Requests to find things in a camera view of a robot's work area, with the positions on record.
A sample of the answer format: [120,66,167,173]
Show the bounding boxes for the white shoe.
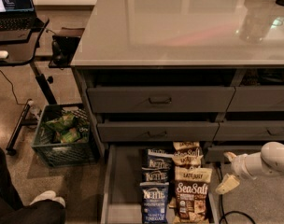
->
[30,190,66,208]

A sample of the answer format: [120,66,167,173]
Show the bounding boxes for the front blue Kettle bag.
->
[140,182,169,224]

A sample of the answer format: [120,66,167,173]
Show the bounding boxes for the rear brown chip bag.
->
[173,141,200,150]

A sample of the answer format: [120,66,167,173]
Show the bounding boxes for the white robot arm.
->
[215,142,284,195]

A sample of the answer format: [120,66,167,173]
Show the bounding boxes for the open bottom grey drawer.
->
[101,143,219,224]

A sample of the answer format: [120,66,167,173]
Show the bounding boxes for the brown sea salt bag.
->
[175,167,212,223]
[173,147,203,169]

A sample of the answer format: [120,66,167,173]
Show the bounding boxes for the middle right grey drawer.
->
[214,120,284,141]

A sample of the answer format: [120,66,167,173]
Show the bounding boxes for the blue kettle bag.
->
[142,168,168,183]
[147,149,173,169]
[140,182,169,224]

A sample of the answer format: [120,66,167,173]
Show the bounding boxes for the black laptop stand table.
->
[0,15,56,156]

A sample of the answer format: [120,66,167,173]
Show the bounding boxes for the rear blue Kettle bag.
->
[147,149,173,169]

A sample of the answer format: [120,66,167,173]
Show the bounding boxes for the bottom right grey drawer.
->
[204,146,262,162]

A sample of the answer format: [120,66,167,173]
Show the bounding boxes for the middle left grey drawer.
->
[97,121,219,142]

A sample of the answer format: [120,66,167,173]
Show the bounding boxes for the green snack bags in crate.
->
[44,112,90,144]

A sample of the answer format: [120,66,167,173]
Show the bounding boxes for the person's dark trouser leg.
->
[0,148,65,224]

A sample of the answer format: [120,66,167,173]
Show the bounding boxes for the black device beside counter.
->
[49,27,84,68]

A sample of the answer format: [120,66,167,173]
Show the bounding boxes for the open laptop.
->
[0,0,36,32]

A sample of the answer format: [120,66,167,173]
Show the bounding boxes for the top left grey drawer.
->
[87,87,234,113]

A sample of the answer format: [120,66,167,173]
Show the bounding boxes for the middle blue Kettle bag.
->
[142,168,168,183]

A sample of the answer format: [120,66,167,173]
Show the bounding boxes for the thin black cable left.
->
[0,66,28,106]

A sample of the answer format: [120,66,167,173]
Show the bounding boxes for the dark green plastic crate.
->
[31,104,99,167]

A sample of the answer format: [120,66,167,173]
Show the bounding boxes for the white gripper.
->
[215,152,251,195]

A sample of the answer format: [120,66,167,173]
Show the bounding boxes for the top right grey drawer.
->
[228,86,284,112]

